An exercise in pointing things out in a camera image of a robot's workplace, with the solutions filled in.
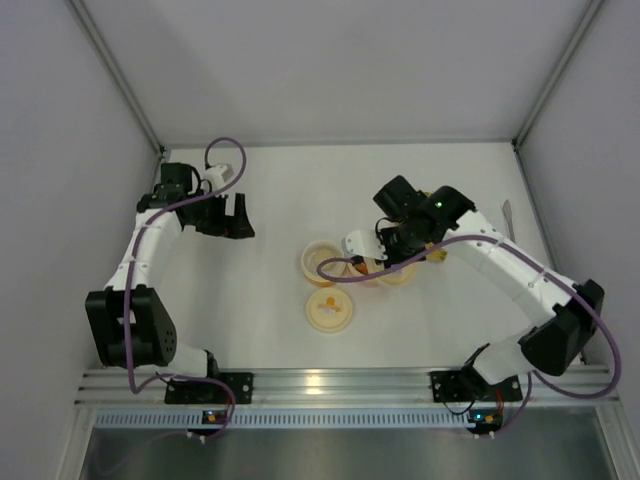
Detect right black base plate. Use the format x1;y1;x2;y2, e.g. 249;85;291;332
429;369;524;404

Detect metal tongs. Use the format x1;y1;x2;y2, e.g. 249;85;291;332
501;199;516;242

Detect left aluminium frame post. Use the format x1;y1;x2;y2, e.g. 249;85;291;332
65;0;165;158

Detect slotted grey cable duct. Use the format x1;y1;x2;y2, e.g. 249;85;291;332
94;408;472;430

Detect orange fried food chunk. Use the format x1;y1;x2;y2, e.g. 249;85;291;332
353;263;369;275

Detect aluminium mounting rail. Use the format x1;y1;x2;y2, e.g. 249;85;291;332
75;365;611;409

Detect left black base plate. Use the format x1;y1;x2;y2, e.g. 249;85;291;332
164;371;254;405

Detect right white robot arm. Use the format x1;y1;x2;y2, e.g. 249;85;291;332
373;175;604;398

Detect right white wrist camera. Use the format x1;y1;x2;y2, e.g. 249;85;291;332
342;229;387;261

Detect yellow lunch bowl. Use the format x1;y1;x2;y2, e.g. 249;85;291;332
300;240;342;287

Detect yellow woven tray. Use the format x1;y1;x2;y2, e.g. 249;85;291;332
419;190;448;264

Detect cream lid pink knob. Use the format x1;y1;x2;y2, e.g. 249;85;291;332
375;264;417;287

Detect aluminium frame post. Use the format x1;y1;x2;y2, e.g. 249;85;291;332
511;0;608;152
65;0;165;158

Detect right aluminium frame post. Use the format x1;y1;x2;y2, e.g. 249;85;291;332
511;0;608;152

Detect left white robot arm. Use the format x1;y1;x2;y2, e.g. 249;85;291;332
85;163;255;378

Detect cream lid orange knob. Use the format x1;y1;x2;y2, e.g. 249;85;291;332
305;287;354;334

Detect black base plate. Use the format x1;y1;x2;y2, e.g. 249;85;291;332
164;371;254;405
429;369;524;404

